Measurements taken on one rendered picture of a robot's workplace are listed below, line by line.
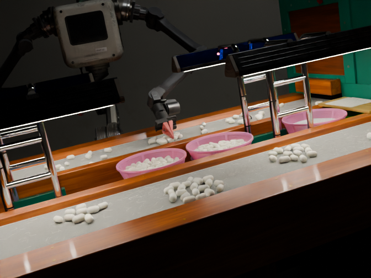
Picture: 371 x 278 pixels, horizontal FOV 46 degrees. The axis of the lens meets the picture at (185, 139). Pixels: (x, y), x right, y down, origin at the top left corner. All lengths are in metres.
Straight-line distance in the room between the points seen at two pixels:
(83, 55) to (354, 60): 1.38
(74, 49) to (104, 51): 0.16
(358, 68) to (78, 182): 1.32
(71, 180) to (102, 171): 0.12
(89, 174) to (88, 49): 0.93
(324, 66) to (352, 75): 0.22
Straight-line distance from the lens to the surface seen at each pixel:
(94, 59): 2.47
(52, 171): 1.45
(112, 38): 2.46
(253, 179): 1.34
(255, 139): 1.91
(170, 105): 2.05
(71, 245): 1.10
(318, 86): 2.27
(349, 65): 2.16
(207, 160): 1.51
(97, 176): 1.75
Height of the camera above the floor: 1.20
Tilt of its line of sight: 14 degrees down
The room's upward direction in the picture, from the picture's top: 10 degrees counter-clockwise
